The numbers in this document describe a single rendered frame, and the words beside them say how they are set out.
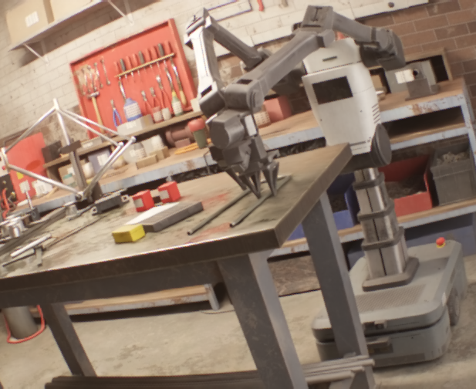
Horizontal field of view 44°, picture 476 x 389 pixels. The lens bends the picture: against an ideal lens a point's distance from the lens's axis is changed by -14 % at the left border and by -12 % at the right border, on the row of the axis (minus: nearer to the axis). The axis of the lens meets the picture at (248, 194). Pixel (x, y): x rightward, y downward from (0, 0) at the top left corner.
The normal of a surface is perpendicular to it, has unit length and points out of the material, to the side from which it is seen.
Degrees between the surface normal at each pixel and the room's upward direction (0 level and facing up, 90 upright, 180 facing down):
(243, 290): 90
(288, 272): 90
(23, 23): 90
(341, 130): 90
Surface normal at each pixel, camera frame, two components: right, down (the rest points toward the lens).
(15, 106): -0.33, 0.29
